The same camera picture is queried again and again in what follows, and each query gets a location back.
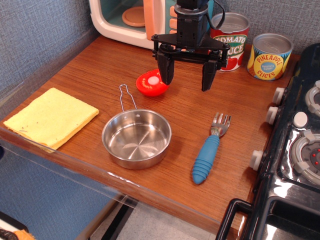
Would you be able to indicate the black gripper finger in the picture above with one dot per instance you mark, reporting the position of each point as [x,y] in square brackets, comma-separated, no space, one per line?
[166,67]
[209,70]

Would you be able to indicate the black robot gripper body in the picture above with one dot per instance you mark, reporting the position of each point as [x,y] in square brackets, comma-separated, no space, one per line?
[192,41]

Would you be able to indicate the yellow rag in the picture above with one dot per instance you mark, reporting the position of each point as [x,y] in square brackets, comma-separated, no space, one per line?
[51,119]

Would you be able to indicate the toy microwave teal and cream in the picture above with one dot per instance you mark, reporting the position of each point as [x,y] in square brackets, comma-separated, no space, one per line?
[134,22]

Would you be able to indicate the red toy tomato half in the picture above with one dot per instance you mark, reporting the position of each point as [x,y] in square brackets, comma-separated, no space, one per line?
[150,84]

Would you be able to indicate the tomato sauce can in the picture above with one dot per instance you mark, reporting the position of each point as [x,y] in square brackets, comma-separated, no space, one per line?
[234,32]

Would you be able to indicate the pineapple slices can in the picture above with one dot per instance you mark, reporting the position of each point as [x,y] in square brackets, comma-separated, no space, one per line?
[269,56]

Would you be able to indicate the small stainless steel pan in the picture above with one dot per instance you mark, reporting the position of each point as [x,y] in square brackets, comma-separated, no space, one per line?
[135,138]

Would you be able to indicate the black toy stove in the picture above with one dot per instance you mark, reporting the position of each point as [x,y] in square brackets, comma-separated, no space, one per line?
[286,203]

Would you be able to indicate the clear acrylic table guard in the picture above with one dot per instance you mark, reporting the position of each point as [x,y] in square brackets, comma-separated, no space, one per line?
[57,197]

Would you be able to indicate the blue handled metal fork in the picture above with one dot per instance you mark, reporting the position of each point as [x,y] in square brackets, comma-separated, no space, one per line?
[207,154]

